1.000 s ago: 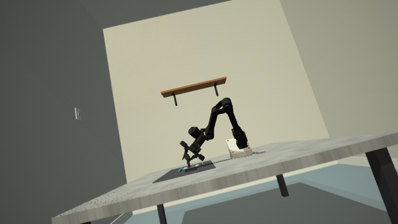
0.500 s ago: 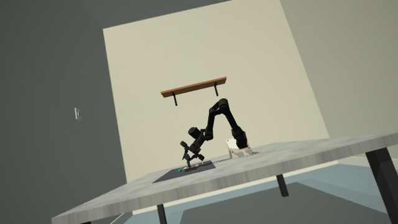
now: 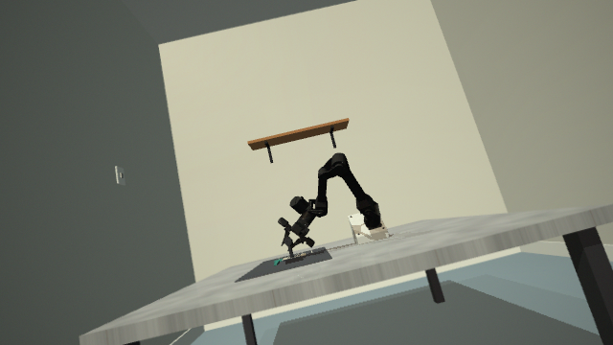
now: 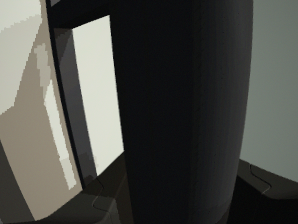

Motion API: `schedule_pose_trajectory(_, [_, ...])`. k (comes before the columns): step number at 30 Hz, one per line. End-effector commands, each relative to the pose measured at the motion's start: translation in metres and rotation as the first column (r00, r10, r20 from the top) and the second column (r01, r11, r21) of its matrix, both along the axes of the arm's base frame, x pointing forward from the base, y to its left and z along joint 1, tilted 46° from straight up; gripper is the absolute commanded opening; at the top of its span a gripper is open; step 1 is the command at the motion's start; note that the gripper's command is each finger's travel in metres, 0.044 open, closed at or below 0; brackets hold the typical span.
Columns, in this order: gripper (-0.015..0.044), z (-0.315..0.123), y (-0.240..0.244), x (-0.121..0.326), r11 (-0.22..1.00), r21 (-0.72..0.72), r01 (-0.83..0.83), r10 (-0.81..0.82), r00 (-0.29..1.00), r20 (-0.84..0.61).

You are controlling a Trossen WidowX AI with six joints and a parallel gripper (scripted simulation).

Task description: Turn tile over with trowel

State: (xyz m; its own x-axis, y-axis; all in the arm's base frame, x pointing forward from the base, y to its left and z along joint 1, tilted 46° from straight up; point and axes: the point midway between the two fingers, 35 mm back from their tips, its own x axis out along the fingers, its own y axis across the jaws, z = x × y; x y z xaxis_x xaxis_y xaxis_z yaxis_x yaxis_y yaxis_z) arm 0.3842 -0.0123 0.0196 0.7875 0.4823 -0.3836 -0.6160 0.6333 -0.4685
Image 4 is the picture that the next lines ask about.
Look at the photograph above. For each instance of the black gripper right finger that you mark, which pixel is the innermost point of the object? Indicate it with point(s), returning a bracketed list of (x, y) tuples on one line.
[(260, 197)]

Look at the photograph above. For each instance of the dark grey rectangular mat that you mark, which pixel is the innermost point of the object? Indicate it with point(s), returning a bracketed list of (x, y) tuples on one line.
[(13, 207)]

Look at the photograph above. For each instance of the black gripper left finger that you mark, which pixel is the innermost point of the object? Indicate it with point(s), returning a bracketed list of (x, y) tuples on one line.
[(104, 201)]

